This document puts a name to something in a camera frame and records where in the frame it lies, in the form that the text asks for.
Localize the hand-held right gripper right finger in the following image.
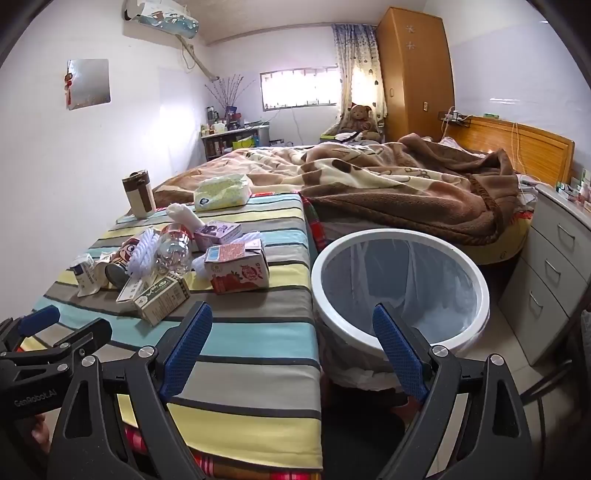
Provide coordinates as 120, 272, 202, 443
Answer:
372, 302, 536, 480

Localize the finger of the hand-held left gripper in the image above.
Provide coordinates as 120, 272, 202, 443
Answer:
0, 318, 114, 374
0, 305, 62, 356

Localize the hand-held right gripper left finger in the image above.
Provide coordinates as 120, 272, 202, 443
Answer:
48, 301, 218, 480

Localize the green white cardboard box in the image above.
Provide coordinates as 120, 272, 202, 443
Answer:
115, 271, 192, 327

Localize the red cartoon drink can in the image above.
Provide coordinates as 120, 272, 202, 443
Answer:
105, 233, 144, 287

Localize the white round waste bin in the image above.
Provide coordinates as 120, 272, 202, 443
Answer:
310, 230, 490, 393

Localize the pink strawberry milk carton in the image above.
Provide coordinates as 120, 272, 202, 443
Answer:
203, 240, 271, 295

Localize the purple milk carton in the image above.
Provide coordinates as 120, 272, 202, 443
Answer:
193, 222, 243, 252

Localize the cream paper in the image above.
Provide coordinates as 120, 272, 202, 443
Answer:
166, 203, 206, 232

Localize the small blue white carton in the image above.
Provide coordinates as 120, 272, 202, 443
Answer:
70, 254, 109, 297

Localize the striped table cloth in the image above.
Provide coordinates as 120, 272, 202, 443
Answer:
21, 191, 324, 472

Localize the clear bin liner bag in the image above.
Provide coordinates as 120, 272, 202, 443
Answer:
318, 237, 481, 393

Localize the clear plastic bottle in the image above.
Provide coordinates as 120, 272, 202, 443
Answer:
156, 223, 195, 278

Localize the bed mattress with sheet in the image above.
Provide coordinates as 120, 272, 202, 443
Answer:
318, 203, 532, 266

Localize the brown white tumbler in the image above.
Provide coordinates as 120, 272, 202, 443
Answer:
122, 170, 155, 219

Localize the green tissue pack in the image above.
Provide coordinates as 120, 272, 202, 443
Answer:
193, 174, 251, 212

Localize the brown cream blanket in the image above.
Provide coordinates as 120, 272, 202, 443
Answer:
152, 134, 532, 245

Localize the grey drawer cabinet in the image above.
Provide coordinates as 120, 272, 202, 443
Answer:
496, 182, 591, 365

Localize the cluttered side shelf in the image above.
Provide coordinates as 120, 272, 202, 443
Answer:
201, 121, 273, 162

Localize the brown teddy bear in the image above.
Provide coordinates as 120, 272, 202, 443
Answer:
339, 104, 384, 141

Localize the row of small boxes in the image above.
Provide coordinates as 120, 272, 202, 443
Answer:
556, 168, 591, 204

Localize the power strip with plugs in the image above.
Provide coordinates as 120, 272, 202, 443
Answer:
436, 107, 469, 125

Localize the wooden bed headboard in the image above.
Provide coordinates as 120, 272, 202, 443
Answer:
445, 115, 575, 185

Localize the dried branch decoration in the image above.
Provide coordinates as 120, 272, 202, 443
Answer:
205, 76, 254, 112

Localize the window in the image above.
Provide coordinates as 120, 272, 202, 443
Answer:
259, 67, 340, 112

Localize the wooden wardrobe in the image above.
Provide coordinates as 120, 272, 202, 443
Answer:
375, 6, 458, 144

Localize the wrapped air conditioner pipe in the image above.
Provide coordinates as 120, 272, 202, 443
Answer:
178, 34, 220, 79

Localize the patterned window curtain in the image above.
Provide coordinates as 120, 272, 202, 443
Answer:
332, 24, 386, 125

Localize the silver foil wall sheet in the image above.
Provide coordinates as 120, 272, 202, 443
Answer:
67, 58, 112, 110

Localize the white charging cable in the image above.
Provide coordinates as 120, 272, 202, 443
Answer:
508, 121, 525, 176

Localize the wall air conditioner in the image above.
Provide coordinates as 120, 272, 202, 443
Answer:
122, 0, 200, 38

